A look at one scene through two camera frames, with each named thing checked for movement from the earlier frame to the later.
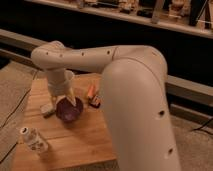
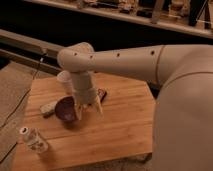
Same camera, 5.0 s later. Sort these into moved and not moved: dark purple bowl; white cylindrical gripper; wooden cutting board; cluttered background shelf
Moved: white cylindrical gripper
Not moved: cluttered background shelf; dark purple bowl; wooden cutting board
